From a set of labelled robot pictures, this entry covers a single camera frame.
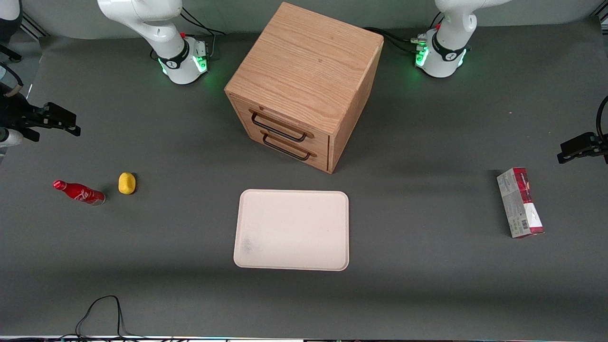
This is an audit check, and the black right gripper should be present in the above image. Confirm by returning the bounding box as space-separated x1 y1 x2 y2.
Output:
0 96 82 143

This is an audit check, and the red coke bottle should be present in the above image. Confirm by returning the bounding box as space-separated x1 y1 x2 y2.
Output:
53 180 106 206

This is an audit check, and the beige rectangular tray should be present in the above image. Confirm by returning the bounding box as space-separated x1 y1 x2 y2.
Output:
233 189 350 272

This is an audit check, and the black stand leg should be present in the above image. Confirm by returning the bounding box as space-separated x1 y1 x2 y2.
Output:
0 44 23 63

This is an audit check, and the red grey carton box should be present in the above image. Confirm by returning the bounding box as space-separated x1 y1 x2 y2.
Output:
496 167 545 239

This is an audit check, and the yellow lemon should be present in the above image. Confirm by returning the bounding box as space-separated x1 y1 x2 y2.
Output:
118 172 137 195

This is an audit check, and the wooden drawer front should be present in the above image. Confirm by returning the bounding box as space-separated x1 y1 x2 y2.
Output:
240 116 331 172
230 95 331 155

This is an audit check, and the wooden drawer cabinet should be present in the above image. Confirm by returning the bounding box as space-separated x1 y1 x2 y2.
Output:
224 1 384 174

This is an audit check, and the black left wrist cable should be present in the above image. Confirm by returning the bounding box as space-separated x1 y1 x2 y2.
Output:
596 95 608 139

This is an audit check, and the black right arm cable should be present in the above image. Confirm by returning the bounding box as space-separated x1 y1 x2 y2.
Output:
0 62 24 98

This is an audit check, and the thin black looped cable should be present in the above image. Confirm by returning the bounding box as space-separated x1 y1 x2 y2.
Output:
62 295 143 341

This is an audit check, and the black right base cable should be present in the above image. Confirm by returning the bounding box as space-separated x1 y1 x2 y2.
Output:
180 7 227 60

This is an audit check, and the thick black left base cable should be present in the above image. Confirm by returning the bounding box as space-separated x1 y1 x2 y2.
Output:
363 27 428 54

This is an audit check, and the black metal drawer handle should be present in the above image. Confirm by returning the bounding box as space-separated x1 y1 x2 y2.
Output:
249 108 315 143
260 131 317 162

